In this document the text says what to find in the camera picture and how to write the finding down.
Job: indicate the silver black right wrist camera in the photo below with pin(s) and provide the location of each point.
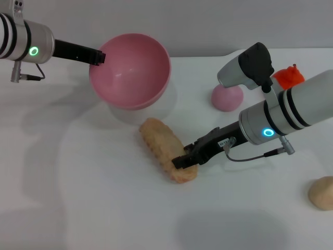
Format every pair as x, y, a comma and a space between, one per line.
249, 67

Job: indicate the orange striped long bread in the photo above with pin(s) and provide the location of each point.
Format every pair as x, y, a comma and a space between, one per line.
161, 145

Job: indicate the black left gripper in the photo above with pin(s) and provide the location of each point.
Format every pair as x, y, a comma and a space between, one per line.
72, 52

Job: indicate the pink round toy peach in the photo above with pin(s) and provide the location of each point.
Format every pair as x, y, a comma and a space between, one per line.
226, 100

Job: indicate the pink plastic bowl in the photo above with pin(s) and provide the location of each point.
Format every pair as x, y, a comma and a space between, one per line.
130, 73

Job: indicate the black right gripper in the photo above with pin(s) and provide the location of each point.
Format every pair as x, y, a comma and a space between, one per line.
221, 140

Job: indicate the beige round bun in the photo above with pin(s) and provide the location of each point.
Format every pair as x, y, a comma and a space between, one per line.
322, 194

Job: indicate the red-orange toy fruit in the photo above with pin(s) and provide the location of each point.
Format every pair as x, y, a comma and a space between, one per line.
290, 76

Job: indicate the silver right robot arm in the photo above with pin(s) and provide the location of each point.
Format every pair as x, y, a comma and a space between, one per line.
291, 112

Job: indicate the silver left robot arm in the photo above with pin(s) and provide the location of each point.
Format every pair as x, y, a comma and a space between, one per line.
33, 39

